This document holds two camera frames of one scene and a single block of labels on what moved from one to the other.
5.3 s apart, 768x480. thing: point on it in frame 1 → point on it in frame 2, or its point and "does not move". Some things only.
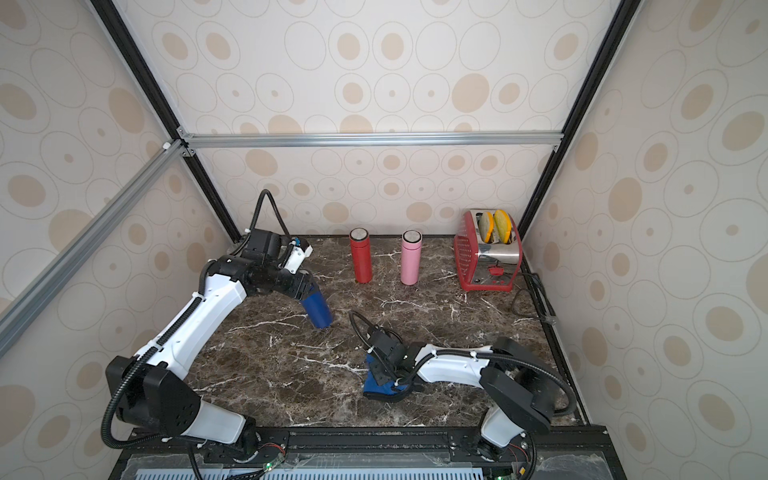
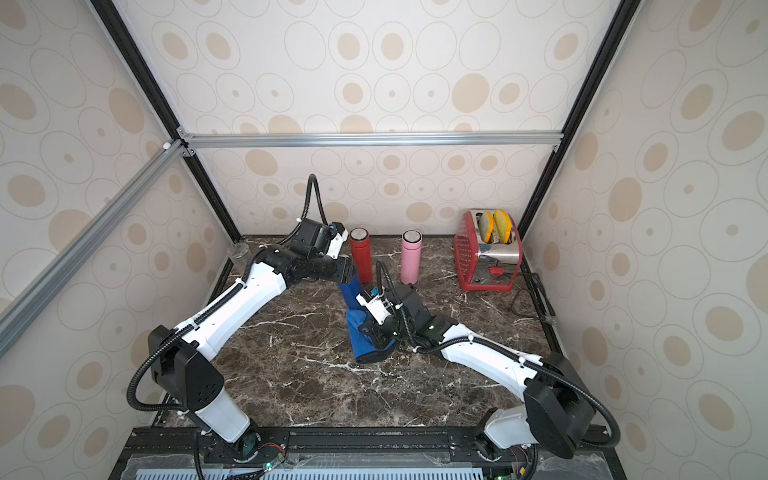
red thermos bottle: x=362 y=255 does not move
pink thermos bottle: x=411 y=251 does not move
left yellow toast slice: x=486 y=224 does not move
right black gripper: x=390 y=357 → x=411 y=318
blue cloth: x=389 y=391 → x=360 y=341
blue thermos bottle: x=317 y=307 → x=351 y=291
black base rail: x=549 y=453 does not move
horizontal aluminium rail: x=368 y=140 does not move
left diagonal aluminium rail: x=169 y=154 does not move
